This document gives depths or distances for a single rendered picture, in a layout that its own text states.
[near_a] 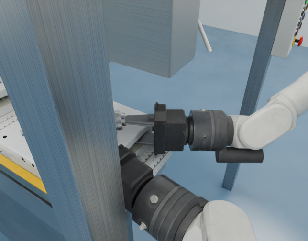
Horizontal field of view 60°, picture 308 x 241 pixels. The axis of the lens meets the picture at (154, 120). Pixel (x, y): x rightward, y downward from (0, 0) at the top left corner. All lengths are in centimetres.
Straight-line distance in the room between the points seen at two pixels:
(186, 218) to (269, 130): 26
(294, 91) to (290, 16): 52
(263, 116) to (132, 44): 28
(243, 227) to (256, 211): 124
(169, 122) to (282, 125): 22
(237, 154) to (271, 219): 105
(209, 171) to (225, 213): 135
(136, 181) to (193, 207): 9
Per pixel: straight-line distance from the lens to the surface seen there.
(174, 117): 53
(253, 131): 55
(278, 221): 162
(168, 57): 45
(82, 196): 26
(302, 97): 61
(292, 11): 109
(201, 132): 53
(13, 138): 62
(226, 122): 55
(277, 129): 56
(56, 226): 64
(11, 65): 21
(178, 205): 39
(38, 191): 57
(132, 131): 57
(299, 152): 206
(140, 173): 43
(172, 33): 44
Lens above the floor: 127
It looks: 38 degrees down
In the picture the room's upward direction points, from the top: straight up
